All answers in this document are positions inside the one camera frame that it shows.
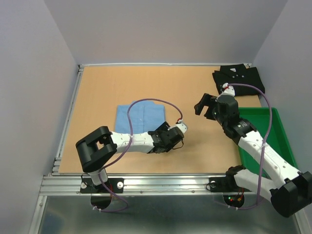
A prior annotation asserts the light blue long sleeve shirt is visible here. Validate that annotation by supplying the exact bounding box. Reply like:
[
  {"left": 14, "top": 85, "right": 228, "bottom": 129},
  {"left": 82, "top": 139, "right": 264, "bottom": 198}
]
[{"left": 115, "top": 101, "right": 165, "bottom": 134}]

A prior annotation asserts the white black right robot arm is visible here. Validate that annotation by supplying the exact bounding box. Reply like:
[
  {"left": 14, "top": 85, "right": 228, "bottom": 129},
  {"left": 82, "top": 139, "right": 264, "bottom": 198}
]
[{"left": 194, "top": 94, "right": 312, "bottom": 217}]

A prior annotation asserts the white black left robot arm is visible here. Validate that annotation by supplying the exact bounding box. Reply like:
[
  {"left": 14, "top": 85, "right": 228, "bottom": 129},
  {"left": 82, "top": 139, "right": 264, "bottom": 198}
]
[{"left": 76, "top": 120, "right": 188, "bottom": 192}]

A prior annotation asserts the folded black shirt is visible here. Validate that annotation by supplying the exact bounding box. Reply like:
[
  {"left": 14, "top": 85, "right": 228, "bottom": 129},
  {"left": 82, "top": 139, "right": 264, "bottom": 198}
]
[{"left": 212, "top": 64, "right": 265, "bottom": 94}]

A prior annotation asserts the green plastic tray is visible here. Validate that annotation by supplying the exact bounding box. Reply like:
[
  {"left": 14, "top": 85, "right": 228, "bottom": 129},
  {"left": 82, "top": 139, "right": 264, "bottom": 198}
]
[{"left": 238, "top": 107, "right": 298, "bottom": 174}]

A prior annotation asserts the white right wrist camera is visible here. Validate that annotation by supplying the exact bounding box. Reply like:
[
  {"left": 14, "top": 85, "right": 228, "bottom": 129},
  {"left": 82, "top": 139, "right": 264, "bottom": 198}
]
[{"left": 221, "top": 83, "right": 235, "bottom": 97}]

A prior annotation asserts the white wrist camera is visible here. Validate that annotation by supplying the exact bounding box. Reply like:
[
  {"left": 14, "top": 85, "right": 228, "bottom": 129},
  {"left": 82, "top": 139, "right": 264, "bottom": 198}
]
[
  {"left": 175, "top": 118, "right": 188, "bottom": 134},
  {"left": 221, "top": 83, "right": 235, "bottom": 97}
]

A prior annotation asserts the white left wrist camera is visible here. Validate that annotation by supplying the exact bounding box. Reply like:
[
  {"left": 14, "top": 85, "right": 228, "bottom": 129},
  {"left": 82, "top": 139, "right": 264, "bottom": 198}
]
[{"left": 175, "top": 118, "right": 188, "bottom": 134}]

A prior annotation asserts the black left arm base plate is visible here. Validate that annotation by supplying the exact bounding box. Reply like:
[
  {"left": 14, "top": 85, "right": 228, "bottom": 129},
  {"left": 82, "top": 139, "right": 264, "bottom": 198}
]
[{"left": 80, "top": 177, "right": 124, "bottom": 194}]

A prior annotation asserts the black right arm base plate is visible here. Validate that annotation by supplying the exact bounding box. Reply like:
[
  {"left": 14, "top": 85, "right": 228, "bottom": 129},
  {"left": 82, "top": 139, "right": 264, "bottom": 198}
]
[{"left": 206, "top": 176, "right": 250, "bottom": 193}]

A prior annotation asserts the aluminium table frame rail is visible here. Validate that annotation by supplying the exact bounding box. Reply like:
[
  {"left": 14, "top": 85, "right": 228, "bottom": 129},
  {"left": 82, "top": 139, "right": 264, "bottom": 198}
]
[{"left": 29, "top": 63, "right": 303, "bottom": 234}]

